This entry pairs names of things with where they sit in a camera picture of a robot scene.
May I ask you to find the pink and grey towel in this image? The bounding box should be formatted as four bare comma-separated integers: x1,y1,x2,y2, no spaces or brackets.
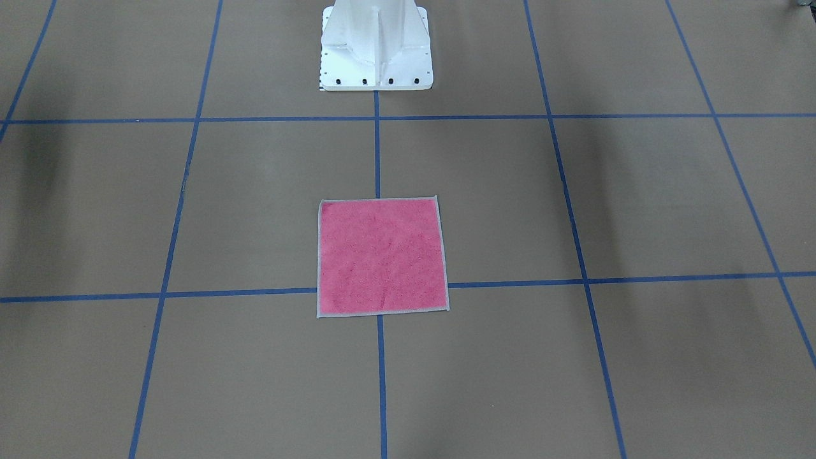
316,196,451,319

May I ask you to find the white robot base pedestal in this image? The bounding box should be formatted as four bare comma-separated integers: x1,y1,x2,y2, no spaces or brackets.
319,1,434,91

